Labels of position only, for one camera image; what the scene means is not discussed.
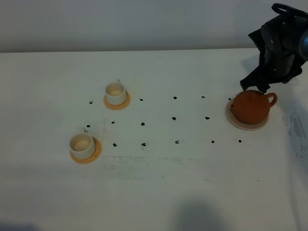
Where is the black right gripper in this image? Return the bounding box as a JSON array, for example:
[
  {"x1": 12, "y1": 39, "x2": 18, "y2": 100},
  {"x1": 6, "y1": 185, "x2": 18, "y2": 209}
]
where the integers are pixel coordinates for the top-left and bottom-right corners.
[{"x1": 240, "y1": 3, "x2": 308, "y2": 93}]

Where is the brown clay teapot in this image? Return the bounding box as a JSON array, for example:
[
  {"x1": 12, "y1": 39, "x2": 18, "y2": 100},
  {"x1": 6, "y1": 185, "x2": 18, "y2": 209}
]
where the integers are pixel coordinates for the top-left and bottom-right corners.
[{"x1": 231, "y1": 90, "x2": 278, "y2": 124}]

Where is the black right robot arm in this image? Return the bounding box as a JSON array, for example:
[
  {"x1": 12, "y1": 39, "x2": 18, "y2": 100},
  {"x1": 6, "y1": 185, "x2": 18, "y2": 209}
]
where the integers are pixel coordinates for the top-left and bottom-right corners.
[{"x1": 240, "y1": 3, "x2": 308, "y2": 93}]

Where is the cream round teapot coaster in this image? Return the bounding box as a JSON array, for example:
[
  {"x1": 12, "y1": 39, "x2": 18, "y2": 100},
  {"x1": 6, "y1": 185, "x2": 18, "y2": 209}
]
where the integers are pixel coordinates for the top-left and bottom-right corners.
[{"x1": 225, "y1": 99, "x2": 269, "y2": 131}]

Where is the far white teacup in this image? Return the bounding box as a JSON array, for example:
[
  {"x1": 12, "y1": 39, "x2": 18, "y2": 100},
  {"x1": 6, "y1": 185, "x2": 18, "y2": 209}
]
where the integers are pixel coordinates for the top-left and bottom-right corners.
[{"x1": 105, "y1": 79, "x2": 127, "y2": 106}]

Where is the white teacup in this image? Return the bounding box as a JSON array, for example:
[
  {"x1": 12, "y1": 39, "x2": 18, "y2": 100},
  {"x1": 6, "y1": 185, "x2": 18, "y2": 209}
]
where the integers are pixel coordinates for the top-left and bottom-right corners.
[
  {"x1": 69, "y1": 128, "x2": 96, "y2": 160},
  {"x1": 105, "y1": 79, "x2": 127, "y2": 106}
]

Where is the far orange coaster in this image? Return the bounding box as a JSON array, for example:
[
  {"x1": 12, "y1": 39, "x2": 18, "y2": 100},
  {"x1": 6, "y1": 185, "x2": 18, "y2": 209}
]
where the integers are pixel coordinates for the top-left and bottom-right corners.
[{"x1": 103, "y1": 92, "x2": 131, "y2": 110}]

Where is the orange coaster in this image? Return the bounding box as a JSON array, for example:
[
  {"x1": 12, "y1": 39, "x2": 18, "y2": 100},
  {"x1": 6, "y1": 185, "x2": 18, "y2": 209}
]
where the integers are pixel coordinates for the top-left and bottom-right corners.
[
  {"x1": 70, "y1": 137, "x2": 102, "y2": 164},
  {"x1": 103, "y1": 92, "x2": 131, "y2": 110}
]

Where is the near orange coaster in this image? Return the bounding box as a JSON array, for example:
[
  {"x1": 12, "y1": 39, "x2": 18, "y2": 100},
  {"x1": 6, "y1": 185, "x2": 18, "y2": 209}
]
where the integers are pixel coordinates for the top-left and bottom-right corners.
[{"x1": 70, "y1": 137, "x2": 102, "y2": 164}]

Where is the near white teacup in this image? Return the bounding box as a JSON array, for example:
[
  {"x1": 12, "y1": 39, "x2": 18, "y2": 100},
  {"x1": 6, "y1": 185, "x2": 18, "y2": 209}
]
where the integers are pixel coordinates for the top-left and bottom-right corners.
[{"x1": 69, "y1": 128, "x2": 96, "y2": 160}]

